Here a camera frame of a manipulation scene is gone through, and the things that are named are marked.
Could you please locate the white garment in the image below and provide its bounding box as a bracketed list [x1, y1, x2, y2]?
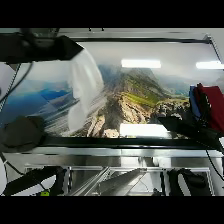
[67, 49, 105, 134]

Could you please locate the blue garment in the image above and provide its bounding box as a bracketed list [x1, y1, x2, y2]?
[188, 85, 203, 120]

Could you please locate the silver frame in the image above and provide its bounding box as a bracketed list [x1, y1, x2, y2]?
[0, 145, 224, 197]

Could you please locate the black cable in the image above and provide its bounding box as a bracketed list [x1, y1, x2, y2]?
[0, 62, 35, 105]
[204, 149, 224, 179]

